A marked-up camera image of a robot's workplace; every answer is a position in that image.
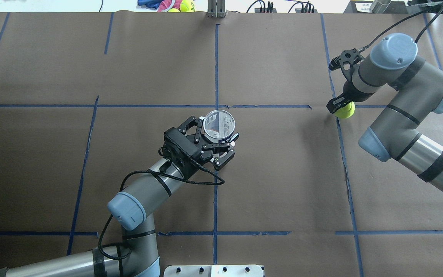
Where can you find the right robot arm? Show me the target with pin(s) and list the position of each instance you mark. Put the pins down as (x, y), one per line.
(419, 85)

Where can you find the pink cloth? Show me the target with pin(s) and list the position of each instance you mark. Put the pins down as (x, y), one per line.
(168, 4)

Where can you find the blue cloth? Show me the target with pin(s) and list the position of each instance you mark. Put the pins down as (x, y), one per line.
(154, 4)

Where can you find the yellow Wilson tennis ball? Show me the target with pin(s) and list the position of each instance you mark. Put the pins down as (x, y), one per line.
(346, 111)

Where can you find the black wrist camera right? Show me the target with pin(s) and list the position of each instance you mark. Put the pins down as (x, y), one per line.
(346, 60)

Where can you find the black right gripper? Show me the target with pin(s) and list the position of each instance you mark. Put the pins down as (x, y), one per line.
(351, 92)

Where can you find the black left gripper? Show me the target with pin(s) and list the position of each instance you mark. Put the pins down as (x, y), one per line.
(203, 152)

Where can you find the aluminium frame post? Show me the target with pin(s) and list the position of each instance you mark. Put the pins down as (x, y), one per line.
(216, 9)

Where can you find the yellow tennis ball on desk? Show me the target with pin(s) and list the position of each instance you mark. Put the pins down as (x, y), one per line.
(187, 6)

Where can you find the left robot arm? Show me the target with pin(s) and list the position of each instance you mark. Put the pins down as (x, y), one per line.
(127, 246)

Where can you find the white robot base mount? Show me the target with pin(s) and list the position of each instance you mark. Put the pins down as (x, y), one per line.
(243, 270)

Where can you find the clear plastic ball tube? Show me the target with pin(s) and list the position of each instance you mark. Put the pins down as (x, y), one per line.
(219, 125)

